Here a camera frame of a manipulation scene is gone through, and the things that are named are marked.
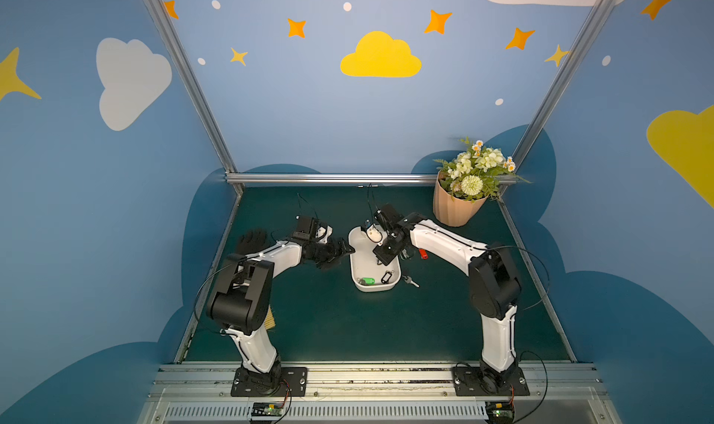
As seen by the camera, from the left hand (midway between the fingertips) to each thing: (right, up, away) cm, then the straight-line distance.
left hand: (348, 251), depth 93 cm
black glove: (-37, +3, +10) cm, 38 cm away
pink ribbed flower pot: (+37, +15, +6) cm, 40 cm away
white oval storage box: (+7, -8, +2) cm, 11 cm away
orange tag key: (+19, +3, -29) cm, 34 cm away
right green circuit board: (+42, -40, -20) cm, 61 cm away
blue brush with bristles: (-24, -20, -9) cm, 33 cm away
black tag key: (+13, -10, +1) cm, 16 cm away
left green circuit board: (-21, -39, -21) cm, 49 cm away
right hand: (+12, 0, +1) cm, 12 cm away
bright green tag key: (+6, -10, 0) cm, 12 cm away
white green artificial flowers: (+42, +26, -5) cm, 50 cm away
